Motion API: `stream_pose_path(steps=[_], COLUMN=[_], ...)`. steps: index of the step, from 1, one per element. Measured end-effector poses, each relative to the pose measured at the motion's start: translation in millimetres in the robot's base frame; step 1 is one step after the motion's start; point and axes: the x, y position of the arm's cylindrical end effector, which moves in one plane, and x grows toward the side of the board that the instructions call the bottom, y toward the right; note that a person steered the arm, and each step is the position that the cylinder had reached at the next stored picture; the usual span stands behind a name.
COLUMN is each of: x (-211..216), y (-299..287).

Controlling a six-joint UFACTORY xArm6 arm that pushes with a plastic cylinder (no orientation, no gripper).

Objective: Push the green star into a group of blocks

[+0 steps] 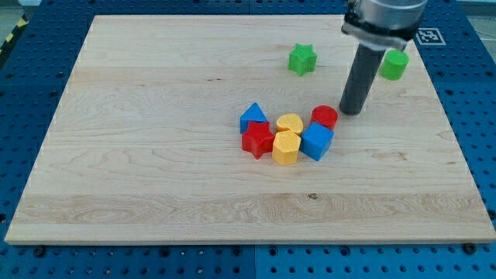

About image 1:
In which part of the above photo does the black bolt left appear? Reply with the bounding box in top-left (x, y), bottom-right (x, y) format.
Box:
top-left (33, 246), bottom-right (46, 257)

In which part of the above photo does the white fiducial marker tag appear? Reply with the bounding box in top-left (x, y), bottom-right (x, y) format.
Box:
top-left (415, 27), bottom-right (446, 46)

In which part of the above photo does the light wooden board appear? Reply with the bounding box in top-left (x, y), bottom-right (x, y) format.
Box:
top-left (5, 15), bottom-right (495, 245)

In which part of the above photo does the blue triangle block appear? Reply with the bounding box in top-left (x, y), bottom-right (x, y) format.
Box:
top-left (239, 102), bottom-right (267, 134)

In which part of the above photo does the yellow heart block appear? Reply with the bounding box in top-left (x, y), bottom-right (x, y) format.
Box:
top-left (276, 113), bottom-right (304, 136)

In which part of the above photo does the red star block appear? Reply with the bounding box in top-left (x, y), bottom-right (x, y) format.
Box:
top-left (241, 121), bottom-right (275, 160)

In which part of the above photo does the red cylinder block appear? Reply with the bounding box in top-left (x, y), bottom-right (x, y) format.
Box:
top-left (310, 105), bottom-right (339, 130)

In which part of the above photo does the green star block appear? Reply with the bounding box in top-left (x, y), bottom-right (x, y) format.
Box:
top-left (288, 43), bottom-right (318, 76)

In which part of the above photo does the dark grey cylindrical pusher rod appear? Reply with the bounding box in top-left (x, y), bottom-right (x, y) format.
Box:
top-left (339, 43), bottom-right (385, 115)

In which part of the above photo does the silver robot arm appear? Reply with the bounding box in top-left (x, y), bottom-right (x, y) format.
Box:
top-left (339, 0), bottom-right (427, 115)

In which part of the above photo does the yellow hexagon block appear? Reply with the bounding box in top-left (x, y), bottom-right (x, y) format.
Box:
top-left (272, 130), bottom-right (301, 166)

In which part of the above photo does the black bolt right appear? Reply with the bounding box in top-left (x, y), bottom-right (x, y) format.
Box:
top-left (462, 243), bottom-right (477, 255)

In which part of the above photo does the green cylinder block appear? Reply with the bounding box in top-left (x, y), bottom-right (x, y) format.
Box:
top-left (380, 50), bottom-right (409, 81)

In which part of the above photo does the blue cube block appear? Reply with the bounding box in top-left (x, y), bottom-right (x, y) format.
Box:
top-left (300, 122), bottom-right (334, 161)

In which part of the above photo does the black bolt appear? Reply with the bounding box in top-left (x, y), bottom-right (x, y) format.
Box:
top-left (462, 243), bottom-right (477, 255)
top-left (33, 246), bottom-right (46, 257)

